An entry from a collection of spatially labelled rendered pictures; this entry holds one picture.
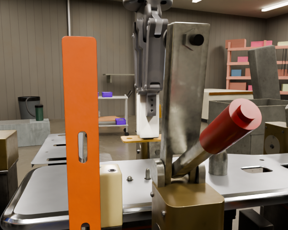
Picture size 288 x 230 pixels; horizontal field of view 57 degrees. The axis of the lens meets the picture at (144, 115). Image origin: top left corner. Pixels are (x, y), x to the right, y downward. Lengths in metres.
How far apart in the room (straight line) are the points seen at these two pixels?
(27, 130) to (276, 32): 9.40
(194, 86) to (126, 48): 8.33
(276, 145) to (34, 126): 4.53
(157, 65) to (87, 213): 0.21
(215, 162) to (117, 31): 8.17
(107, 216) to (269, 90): 5.83
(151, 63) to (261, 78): 5.57
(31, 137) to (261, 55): 4.62
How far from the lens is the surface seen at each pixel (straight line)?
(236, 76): 9.75
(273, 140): 0.77
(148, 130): 0.41
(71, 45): 0.25
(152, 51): 0.37
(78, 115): 0.25
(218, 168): 0.47
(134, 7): 0.44
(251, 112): 0.17
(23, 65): 8.06
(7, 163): 0.54
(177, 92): 0.26
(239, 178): 0.48
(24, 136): 5.02
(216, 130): 0.19
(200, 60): 0.26
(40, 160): 0.58
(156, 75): 0.38
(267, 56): 6.01
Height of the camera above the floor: 1.16
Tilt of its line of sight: 8 degrees down
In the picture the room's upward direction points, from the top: straight up
